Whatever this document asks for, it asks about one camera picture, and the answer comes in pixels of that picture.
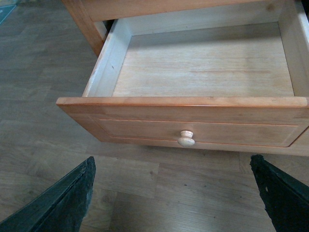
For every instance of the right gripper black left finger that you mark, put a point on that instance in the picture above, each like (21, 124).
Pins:
(61, 208)

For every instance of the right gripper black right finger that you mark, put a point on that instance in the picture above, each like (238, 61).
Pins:
(286, 199)

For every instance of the light wooden drawer knob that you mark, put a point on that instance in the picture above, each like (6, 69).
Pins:
(186, 138)

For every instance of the wooden top drawer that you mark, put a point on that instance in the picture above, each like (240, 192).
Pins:
(193, 96)

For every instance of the wooden nightstand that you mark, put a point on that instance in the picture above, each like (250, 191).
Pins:
(96, 17)

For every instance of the dark floor sign mat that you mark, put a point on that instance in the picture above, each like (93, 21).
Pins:
(5, 11)

